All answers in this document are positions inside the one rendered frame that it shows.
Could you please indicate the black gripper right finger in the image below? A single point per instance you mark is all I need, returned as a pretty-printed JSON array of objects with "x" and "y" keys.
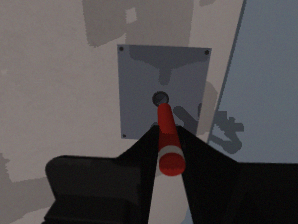
[{"x": 215, "y": 184}]

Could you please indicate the red peg with white band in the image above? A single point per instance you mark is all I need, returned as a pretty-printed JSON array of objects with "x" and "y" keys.
[{"x": 171, "y": 158}]

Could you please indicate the dark grey panel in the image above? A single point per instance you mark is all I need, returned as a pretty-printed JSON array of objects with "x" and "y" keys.
[{"x": 151, "y": 75}]

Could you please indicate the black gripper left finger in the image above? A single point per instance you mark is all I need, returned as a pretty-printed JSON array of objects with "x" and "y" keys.
[{"x": 131, "y": 175}]

